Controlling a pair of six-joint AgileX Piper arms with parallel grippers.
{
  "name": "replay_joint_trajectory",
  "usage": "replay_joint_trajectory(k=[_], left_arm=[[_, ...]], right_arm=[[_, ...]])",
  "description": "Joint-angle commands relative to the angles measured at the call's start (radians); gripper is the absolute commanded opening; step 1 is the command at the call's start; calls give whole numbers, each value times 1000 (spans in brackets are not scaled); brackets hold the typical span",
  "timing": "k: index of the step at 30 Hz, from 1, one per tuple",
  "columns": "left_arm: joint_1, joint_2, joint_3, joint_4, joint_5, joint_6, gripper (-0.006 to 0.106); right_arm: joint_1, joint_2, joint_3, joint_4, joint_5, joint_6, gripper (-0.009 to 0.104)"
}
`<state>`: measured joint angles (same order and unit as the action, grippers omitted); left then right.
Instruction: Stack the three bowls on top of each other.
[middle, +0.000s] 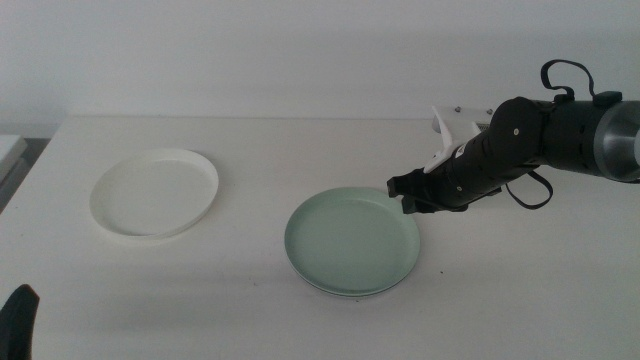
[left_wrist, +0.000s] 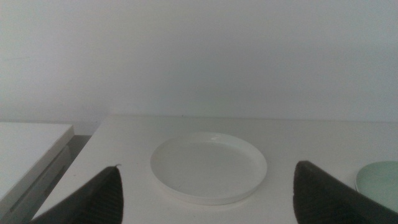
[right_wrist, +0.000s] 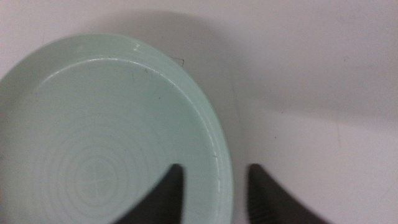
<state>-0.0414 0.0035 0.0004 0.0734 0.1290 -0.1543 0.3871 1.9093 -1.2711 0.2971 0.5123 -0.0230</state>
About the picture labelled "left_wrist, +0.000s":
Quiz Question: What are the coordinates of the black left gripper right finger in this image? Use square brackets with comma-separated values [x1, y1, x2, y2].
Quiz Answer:
[292, 160, 398, 224]

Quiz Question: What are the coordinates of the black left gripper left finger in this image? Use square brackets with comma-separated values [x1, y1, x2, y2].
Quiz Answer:
[30, 164, 124, 224]

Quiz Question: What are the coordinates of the pale green shallow bowl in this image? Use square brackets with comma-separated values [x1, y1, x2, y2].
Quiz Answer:
[354, 160, 398, 214]

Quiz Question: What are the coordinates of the white shallow bowl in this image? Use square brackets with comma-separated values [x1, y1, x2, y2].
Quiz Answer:
[150, 131, 268, 206]

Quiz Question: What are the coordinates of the white side cabinet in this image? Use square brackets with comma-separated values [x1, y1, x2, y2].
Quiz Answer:
[0, 121, 75, 224]

